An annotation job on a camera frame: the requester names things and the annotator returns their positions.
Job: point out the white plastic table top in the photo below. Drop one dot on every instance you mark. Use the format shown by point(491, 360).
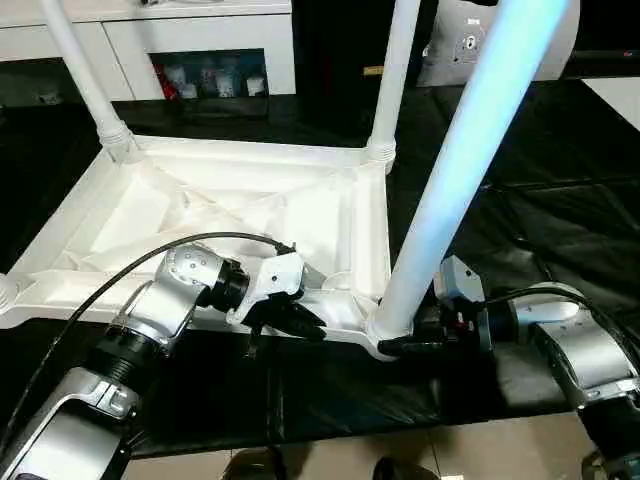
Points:
point(225, 165)

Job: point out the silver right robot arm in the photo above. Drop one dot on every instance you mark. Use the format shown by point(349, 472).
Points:
point(585, 345)

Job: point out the dark left robot foot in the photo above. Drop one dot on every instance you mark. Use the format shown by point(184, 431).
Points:
point(255, 465)

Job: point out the black work mat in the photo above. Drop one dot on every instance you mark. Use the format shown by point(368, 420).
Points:
point(550, 200)

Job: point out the small white jar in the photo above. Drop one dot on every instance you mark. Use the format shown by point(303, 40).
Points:
point(225, 87)
point(255, 86)
point(189, 90)

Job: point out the red box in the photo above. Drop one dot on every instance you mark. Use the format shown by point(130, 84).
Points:
point(169, 86)

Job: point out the small yellow label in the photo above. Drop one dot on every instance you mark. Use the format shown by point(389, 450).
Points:
point(374, 71)

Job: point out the grey printed cushion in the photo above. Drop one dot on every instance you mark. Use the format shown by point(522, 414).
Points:
point(450, 50)

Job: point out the white flat board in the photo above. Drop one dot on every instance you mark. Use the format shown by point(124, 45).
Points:
point(617, 105)

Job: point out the white glass-door cabinet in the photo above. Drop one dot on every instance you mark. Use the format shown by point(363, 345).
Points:
point(175, 25)

